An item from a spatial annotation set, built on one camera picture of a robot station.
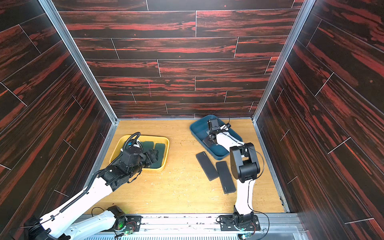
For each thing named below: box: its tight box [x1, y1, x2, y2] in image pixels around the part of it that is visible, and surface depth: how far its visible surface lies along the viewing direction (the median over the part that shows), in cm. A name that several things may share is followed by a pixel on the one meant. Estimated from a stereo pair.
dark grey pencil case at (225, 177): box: [216, 161, 236, 195], surface depth 90 cm
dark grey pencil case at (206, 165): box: [196, 151, 219, 181], surface depth 95 cm
